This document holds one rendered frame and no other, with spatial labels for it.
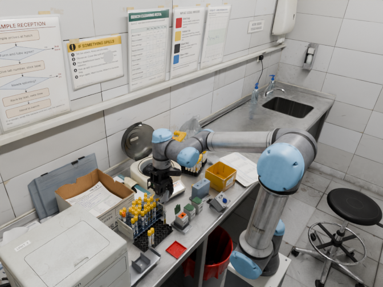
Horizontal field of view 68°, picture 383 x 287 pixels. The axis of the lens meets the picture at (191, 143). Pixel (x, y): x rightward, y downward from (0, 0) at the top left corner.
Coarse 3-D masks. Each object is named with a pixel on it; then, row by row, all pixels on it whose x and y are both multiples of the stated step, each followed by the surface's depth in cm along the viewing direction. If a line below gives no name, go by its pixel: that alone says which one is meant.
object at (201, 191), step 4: (204, 180) 152; (208, 180) 152; (196, 184) 148; (200, 184) 148; (204, 184) 148; (208, 184) 151; (192, 188) 148; (196, 188) 145; (200, 188) 146; (204, 188) 150; (208, 188) 153; (192, 192) 149; (196, 192) 147; (200, 192) 148; (204, 192) 151; (208, 192) 155; (192, 196) 150; (200, 196) 150; (204, 196) 153; (208, 196) 154; (204, 200) 152
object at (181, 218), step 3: (180, 213) 133; (183, 213) 133; (177, 216) 131; (180, 216) 131; (183, 216) 131; (186, 216) 132; (177, 219) 132; (180, 219) 130; (183, 219) 130; (186, 219) 132; (177, 222) 133; (180, 222) 131; (183, 222) 130; (186, 222) 133; (183, 225) 131
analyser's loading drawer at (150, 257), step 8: (152, 248) 117; (144, 256) 112; (152, 256) 116; (160, 256) 115; (136, 264) 109; (144, 264) 112; (152, 264) 113; (136, 272) 109; (144, 272) 109; (136, 280) 107
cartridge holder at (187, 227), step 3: (174, 222) 133; (174, 225) 134; (177, 225) 133; (180, 225) 131; (186, 225) 134; (189, 225) 135; (177, 228) 133; (180, 228) 132; (183, 228) 132; (186, 228) 133; (189, 228) 133; (180, 231) 133; (183, 231) 131; (186, 231) 132
